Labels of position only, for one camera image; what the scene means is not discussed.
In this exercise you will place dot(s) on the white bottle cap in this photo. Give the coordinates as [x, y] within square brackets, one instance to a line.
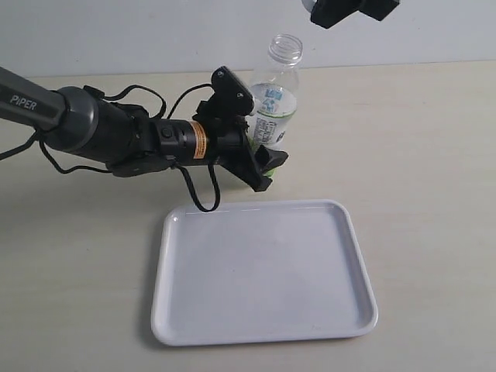
[309, 4]

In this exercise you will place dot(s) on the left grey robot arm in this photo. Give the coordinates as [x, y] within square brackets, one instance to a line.
[130, 142]

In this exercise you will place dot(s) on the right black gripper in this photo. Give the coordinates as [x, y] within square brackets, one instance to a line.
[328, 13]

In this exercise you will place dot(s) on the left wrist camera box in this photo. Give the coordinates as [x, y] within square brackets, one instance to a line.
[231, 95]

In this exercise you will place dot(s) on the white plastic tray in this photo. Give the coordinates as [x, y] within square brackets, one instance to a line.
[261, 272]

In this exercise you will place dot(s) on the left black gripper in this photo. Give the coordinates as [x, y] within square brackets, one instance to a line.
[229, 145]

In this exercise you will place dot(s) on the clear plastic drink bottle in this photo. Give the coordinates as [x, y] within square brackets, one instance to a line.
[274, 84]

